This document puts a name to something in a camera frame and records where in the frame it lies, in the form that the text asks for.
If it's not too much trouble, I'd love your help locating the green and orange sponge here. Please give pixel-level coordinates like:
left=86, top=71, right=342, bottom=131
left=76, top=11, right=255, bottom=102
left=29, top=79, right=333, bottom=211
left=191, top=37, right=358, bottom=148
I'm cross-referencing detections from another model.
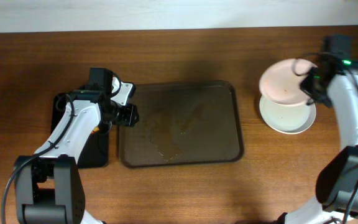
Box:
left=91, top=126, right=100, bottom=134

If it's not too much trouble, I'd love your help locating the white plate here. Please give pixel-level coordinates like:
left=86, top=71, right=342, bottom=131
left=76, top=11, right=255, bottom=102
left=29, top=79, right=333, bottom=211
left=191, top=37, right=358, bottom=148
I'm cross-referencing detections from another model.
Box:
left=259, top=95, right=317, bottom=135
left=259, top=58, right=316, bottom=106

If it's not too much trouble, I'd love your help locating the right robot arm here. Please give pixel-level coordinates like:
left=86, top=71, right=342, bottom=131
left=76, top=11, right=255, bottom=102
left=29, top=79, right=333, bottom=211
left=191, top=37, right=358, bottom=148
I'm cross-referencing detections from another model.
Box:
left=276, top=34, right=358, bottom=224

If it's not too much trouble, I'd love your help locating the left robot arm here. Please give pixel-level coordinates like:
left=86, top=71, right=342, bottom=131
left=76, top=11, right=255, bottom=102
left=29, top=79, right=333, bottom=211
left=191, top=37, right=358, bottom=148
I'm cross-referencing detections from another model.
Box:
left=7, top=68, right=139, bottom=223

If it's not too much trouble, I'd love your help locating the black rectangular tray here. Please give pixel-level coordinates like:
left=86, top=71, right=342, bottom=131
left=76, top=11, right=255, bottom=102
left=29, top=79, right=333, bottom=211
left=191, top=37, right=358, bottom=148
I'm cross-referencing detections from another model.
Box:
left=50, top=93, right=109, bottom=169

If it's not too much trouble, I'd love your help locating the brown plastic serving tray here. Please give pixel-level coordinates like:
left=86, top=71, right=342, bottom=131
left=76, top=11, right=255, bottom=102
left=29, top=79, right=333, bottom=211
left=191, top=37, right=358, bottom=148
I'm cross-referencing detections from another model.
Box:
left=119, top=80, right=245, bottom=169

